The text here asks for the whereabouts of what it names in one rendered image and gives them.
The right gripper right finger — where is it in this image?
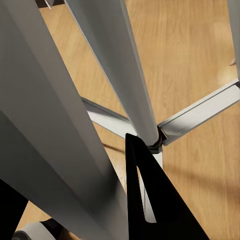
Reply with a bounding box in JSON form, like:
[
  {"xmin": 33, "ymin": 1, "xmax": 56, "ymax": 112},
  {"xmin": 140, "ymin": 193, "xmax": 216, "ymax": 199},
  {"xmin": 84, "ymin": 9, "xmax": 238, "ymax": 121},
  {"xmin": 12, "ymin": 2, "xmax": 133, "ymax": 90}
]
[{"xmin": 125, "ymin": 133, "xmax": 210, "ymax": 240}]

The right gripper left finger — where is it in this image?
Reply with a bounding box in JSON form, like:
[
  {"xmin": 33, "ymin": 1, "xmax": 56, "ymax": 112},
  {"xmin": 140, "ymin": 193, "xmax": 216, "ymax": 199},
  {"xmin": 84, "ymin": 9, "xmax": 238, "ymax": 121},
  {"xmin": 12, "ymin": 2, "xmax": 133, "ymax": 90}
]
[{"xmin": 0, "ymin": 178, "xmax": 29, "ymax": 240}]

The camera tripod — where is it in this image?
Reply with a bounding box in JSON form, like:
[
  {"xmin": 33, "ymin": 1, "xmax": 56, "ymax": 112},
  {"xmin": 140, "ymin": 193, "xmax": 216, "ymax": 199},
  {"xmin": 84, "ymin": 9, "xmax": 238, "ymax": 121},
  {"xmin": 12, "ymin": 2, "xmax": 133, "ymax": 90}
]
[{"xmin": 0, "ymin": 0, "xmax": 240, "ymax": 240}]

